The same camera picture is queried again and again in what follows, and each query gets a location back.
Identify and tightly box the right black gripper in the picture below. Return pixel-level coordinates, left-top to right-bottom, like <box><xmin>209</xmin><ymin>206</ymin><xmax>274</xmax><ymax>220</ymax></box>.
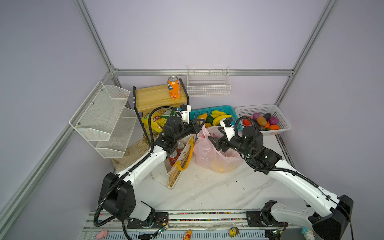
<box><xmin>206</xmin><ymin>133</ymin><xmax>252</xmax><ymax>158</ymax></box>

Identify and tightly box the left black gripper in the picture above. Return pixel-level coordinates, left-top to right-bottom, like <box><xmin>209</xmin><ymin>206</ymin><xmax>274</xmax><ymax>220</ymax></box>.
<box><xmin>174</xmin><ymin>118</ymin><xmax>206</xmax><ymax>142</ymax></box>

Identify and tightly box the red cola can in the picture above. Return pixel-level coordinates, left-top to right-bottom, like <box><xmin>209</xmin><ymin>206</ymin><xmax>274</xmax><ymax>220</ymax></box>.
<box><xmin>169</xmin><ymin>151</ymin><xmax>180</xmax><ymax>167</ymax></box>
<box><xmin>177</xmin><ymin>142</ymin><xmax>186</xmax><ymax>154</ymax></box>

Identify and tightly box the pink plastic grocery bag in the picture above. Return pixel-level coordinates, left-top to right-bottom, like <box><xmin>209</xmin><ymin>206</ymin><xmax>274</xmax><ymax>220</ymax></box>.
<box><xmin>194</xmin><ymin>126</ymin><xmax>243</xmax><ymax>174</ymax></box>

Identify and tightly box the white canvas tote bag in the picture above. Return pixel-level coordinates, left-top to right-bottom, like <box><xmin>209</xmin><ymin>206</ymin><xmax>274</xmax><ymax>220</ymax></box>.
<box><xmin>151</xmin><ymin>135</ymin><xmax>196</xmax><ymax>190</ymax></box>

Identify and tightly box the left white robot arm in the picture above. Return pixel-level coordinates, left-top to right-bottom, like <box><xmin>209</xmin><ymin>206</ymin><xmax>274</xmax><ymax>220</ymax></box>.
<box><xmin>93</xmin><ymin>105</ymin><xmax>204</xmax><ymax>228</ymax></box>

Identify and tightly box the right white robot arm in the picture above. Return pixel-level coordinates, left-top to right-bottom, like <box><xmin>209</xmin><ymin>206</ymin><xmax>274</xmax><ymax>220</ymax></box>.
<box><xmin>208</xmin><ymin>117</ymin><xmax>354</xmax><ymax>240</ymax></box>

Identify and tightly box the green snack bag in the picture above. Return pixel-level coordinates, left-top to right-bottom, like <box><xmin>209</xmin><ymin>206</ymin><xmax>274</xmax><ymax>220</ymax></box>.
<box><xmin>161</xmin><ymin>109</ymin><xmax>176</xmax><ymax>119</ymax></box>

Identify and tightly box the yellow chips bag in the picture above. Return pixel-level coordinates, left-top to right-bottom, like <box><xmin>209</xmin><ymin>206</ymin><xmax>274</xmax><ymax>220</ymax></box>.
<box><xmin>142</xmin><ymin>110</ymin><xmax>167</xmax><ymax>133</ymax></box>

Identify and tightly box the red tomato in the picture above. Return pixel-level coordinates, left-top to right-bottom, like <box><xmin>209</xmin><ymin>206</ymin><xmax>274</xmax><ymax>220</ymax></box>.
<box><xmin>242</xmin><ymin>116</ymin><xmax>253</xmax><ymax>126</ymax></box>

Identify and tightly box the teal plastic fruit basket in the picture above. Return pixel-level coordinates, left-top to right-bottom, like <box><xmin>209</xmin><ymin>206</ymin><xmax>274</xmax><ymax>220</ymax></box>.
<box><xmin>190</xmin><ymin>106</ymin><xmax>238</xmax><ymax>125</ymax></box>

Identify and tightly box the brown potato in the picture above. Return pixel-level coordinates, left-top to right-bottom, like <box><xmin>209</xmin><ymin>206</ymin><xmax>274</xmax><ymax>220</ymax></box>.
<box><xmin>257</xmin><ymin>116</ymin><xmax>268</xmax><ymax>127</ymax></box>

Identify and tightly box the white plastic vegetable basket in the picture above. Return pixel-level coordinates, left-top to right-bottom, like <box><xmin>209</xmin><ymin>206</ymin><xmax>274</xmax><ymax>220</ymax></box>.
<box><xmin>235</xmin><ymin>104</ymin><xmax>292</xmax><ymax>136</ymax></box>

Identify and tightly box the purple round vegetable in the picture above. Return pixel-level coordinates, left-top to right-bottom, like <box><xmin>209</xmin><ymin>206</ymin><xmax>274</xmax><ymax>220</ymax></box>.
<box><xmin>269</xmin><ymin>116</ymin><xmax>279</xmax><ymax>125</ymax></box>

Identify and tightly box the wooden three-tier shelf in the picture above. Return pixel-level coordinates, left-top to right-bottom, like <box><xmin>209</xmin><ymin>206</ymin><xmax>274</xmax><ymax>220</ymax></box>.
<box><xmin>133</xmin><ymin>81</ymin><xmax>190</xmax><ymax>145</ymax></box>

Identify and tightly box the yellow banana bunch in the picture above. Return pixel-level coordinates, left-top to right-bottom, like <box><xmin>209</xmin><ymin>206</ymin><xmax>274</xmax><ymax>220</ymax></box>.
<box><xmin>211</xmin><ymin>111</ymin><xmax>232</xmax><ymax>126</ymax></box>

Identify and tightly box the orange soda can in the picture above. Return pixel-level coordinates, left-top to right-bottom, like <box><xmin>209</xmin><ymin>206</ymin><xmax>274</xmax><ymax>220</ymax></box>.
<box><xmin>167</xmin><ymin>76</ymin><xmax>181</xmax><ymax>100</ymax></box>

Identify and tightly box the white mesh two-tier rack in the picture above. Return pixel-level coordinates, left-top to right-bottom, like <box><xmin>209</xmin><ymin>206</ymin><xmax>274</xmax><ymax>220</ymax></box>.
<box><xmin>69</xmin><ymin>82</ymin><xmax>137</xmax><ymax>159</ymax></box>

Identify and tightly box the white wire wall basket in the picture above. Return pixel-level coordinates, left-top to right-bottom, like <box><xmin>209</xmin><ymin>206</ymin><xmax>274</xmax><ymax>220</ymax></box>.
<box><xmin>186</xmin><ymin>65</ymin><xmax>232</xmax><ymax>97</ymax></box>

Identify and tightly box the aluminium rail base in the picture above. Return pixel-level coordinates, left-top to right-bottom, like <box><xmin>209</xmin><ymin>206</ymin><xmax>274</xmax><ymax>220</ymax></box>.
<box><xmin>78</xmin><ymin>167</ymin><xmax>339</xmax><ymax>240</ymax></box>

